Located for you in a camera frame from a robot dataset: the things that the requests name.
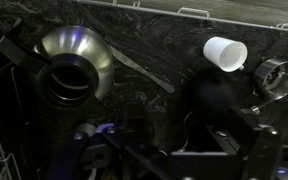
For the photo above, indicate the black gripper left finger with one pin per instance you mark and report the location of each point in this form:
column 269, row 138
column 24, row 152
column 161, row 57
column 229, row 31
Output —
column 121, row 118

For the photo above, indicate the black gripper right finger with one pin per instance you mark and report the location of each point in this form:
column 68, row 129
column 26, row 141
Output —
column 245, row 121

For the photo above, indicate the brown glass cup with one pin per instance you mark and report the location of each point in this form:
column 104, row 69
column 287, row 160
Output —
column 139, row 128

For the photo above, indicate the white plastic cup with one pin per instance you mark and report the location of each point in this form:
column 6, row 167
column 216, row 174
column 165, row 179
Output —
column 225, row 53

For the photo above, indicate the flat metal spoon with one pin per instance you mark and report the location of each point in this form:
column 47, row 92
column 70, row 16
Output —
column 144, row 70

